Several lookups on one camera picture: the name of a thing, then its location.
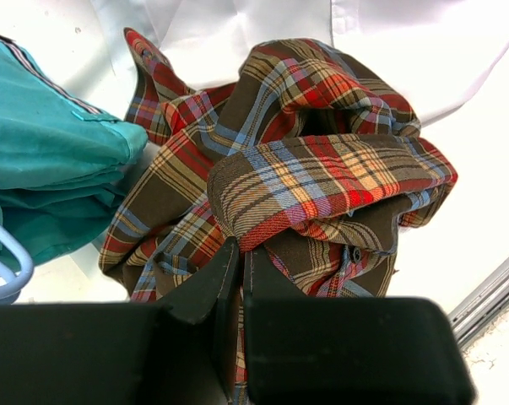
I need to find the white shirt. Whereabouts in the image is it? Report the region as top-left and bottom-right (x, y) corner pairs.
(93, 0), (509, 124)

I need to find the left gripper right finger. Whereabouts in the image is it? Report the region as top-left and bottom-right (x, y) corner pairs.
(243, 248), (475, 405)

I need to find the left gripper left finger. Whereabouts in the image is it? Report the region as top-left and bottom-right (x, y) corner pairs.
(0, 238), (240, 404)

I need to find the red plaid shirt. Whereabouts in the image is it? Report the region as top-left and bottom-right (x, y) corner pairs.
(98, 27), (460, 393)

